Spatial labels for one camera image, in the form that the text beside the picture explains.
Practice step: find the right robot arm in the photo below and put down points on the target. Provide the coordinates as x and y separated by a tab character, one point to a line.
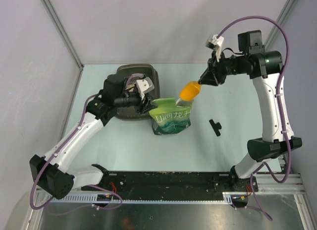
265	70

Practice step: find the aluminium frame rail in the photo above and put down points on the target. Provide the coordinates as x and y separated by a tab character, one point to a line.
265	184

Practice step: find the green litter bag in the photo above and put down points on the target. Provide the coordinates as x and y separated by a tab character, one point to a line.
171	116

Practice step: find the yellow plastic scoop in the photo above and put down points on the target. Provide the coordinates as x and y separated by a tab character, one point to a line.
190	91

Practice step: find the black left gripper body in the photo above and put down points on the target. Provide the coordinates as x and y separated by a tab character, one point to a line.
134	100

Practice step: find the black bag clip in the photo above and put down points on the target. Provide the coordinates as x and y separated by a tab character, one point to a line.
216	127

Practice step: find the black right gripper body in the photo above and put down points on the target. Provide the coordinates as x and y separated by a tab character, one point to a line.
227	66

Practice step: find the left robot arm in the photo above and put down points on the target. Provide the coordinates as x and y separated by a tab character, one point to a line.
51	171

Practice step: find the grey slotted cable duct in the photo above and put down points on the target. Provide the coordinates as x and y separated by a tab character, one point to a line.
102	198

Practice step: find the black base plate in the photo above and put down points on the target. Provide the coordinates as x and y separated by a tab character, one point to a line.
149	184

